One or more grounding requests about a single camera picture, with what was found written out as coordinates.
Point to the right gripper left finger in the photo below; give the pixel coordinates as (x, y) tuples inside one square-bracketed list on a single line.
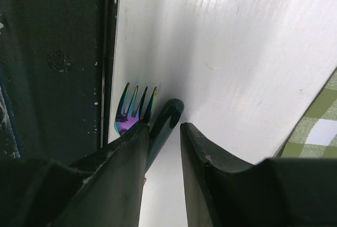
[(102, 189)]

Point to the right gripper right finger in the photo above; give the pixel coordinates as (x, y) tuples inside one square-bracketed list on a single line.
[(224, 190)]

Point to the green handled knife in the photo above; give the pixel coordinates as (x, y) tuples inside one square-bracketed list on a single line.
[(164, 125)]

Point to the green white checkered tablecloth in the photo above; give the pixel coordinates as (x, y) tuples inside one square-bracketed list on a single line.
[(314, 136)]

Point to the iridescent rainbow fork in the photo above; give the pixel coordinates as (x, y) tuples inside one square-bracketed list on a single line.
[(126, 118)]

